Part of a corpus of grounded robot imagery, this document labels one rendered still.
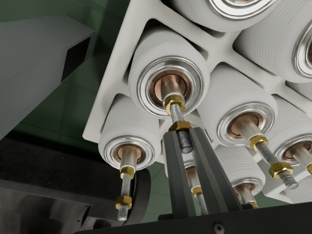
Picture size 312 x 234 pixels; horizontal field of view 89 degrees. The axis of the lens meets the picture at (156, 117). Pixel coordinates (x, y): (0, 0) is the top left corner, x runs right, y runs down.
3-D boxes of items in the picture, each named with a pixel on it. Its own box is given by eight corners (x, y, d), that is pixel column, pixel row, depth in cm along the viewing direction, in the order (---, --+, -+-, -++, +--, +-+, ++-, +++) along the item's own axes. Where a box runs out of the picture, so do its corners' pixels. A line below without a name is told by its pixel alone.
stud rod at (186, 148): (165, 94, 17) (176, 147, 10) (174, 90, 16) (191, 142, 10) (169, 101, 17) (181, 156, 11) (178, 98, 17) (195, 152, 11)
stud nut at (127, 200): (116, 194, 18) (115, 202, 17) (132, 194, 18) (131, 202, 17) (117, 203, 19) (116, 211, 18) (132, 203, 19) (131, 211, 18)
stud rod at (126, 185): (125, 159, 22) (117, 217, 16) (132, 159, 22) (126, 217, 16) (125, 163, 23) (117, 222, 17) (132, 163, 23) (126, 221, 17)
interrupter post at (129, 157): (120, 147, 23) (116, 166, 21) (135, 146, 23) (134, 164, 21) (124, 158, 25) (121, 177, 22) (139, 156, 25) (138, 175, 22)
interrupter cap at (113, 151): (96, 137, 22) (95, 141, 22) (150, 130, 22) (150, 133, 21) (113, 170, 26) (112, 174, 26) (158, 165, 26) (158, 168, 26)
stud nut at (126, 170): (120, 166, 21) (120, 172, 20) (133, 166, 21) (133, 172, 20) (121, 175, 22) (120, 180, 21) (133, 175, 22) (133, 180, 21)
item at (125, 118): (110, 81, 36) (86, 134, 21) (152, 74, 36) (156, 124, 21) (122, 115, 42) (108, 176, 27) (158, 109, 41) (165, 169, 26)
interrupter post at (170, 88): (163, 75, 17) (166, 88, 15) (183, 82, 18) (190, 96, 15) (156, 94, 19) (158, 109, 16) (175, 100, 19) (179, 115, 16)
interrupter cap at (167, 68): (148, 43, 15) (148, 44, 15) (215, 67, 17) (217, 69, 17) (129, 107, 19) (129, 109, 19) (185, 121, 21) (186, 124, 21)
